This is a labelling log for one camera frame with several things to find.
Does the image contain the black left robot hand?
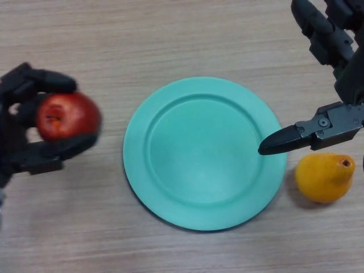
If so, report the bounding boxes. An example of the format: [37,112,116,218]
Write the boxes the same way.
[0,62,102,188]

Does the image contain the green round plate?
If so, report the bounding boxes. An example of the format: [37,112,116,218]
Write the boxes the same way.
[122,76,287,231]

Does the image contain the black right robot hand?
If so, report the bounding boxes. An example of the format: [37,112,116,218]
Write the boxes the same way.
[257,0,364,156]

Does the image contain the yellow orange pear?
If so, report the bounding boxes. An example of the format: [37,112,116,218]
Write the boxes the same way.
[295,152,357,203]

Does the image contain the red apple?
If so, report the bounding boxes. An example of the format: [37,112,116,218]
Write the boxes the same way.
[36,91,102,142]

